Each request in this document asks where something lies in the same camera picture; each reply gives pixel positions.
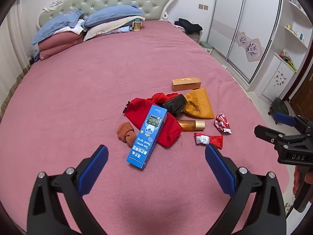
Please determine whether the red snack wrapper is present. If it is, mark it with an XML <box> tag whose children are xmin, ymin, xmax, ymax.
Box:
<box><xmin>194</xmin><ymin>133</ymin><xmax>223</xmax><ymax>150</ymax></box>
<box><xmin>214</xmin><ymin>114</ymin><xmax>231</xmax><ymax>134</ymax></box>

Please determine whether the mustard yellow drawstring bag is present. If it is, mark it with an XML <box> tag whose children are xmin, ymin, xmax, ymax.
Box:
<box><xmin>183</xmin><ymin>88</ymin><xmax>215</xmax><ymax>119</ymax></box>

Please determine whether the amber gold bottle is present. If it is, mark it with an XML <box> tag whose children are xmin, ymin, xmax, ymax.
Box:
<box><xmin>177</xmin><ymin>119</ymin><xmax>206</xmax><ymax>132</ymax></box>

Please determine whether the black fuzzy sock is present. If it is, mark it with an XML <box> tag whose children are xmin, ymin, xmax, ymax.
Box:
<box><xmin>162</xmin><ymin>94</ymin><xmax>187</xmax><ymax>117</ymax></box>

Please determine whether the gold cardboard box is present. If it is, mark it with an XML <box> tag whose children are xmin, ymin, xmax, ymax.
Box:
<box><xmin>172</xmin><ymin>78</ymin><xmax>202</xmax><ymax>92</ymax></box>

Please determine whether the brown knitted sock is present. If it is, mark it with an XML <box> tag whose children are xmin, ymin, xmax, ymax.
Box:
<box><xmin>117</xmin><ymin>122</ymin><xmax>136</xmax><ymax>147</ymax></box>

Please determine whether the blue nasal spray box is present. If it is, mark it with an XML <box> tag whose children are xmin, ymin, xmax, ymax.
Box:
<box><xmin>127</xmin><ymin>105</ymin><xmax>167</xmax><ymax>169</ymax></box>

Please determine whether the red zipper pouch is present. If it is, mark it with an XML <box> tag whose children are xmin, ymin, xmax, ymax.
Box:
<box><xmin>123</xmin><ymin>96</ymin><xmax>183</xmax><ymax>148</ymax></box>

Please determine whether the red knotted cloth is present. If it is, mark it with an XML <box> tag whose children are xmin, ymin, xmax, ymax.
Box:
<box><xmin>147</xmin><ymin>92</ymin><xmax>179</xmax><ymax>105</ymax></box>

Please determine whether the person's right hand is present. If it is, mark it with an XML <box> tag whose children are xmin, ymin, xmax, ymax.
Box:
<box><xmin>292</xmin><ymin>164</ymin><xmax>313</xmax><ymax>197</ymax></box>

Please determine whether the dark green stool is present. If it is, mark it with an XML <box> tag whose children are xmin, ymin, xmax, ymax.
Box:
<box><xmin>268</xmin><ymin>97</ymin><xmax>289</xmax><ymax>116</ymax></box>

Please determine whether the brown wooden door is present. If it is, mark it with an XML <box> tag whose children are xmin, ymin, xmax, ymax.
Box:
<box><xmin>288</xmin><ymin>60</ymin><xmax>313</xmax><ymax>120</ymax></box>

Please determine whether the white shelf cabinet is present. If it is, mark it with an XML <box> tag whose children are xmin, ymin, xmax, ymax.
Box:
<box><xmin>254</xmin><ymin>0</ymin><xmax>312</xmax><ymax>103</ymax></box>

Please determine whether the green white storage box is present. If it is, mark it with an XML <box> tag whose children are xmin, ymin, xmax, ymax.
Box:
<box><xmin>200</xmin><ymin>41</ymin><xmax>213</xmax><ymax>54</ymax></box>

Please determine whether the white sliding wardrobe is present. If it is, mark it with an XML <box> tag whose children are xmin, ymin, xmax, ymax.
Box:
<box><xmin>208</xmin><ymin>0</ymin><xmax>282</xmax><ymax>84</ymax></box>

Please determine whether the grey bedside table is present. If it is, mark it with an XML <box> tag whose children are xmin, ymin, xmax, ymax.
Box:
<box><xmin>187</xmin><ymin>31</ymin><xmax>203</xmax><ymax>43</ymax></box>

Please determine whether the pink bed sheet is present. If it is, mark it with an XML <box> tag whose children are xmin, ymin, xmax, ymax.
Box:
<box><xmin>1</xmin><ymin>21</ymin><xmax>290</xmax><ymax>234</ymax></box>

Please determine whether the black clothes pile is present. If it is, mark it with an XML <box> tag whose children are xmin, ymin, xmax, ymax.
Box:
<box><xmin>174</xmin><ymin>18</ymin><xmax>203</xmax><ymax>34</ymax></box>

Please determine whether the beige curtain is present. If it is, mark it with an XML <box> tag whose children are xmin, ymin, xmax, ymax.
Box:
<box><xmin>1</xmin><ymin>0</ymin><xmax>30</xmax><ymax>117</ymax></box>

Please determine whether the cream pillow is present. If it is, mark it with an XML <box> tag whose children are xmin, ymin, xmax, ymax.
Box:
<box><xmin>83</xmin><ymin>16</ymin><xmax>145</xmax><ymax>41</ymax></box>

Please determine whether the blue pillow left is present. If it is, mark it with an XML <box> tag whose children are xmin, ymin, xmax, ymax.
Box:
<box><xmin>31</xmin><ymin>10</ymin><xmax>84</xmax><ymax>46</ymax></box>

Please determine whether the blue pillow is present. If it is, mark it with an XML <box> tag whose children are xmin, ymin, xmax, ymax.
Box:
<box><xmin>31</xmin><ymin>10</ymin><xmax>84</xmax><ymax>46</ymax></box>
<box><xmin>82</xmin><ymin>5</ymin><xmax>144</xmax><ymax>28</ymax></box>

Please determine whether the blue pillow right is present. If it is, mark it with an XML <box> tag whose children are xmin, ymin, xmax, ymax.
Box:
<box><xmin>82</xmin><ymin>5</ymin><xmax>144</xmax><ymax>28</ymax></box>

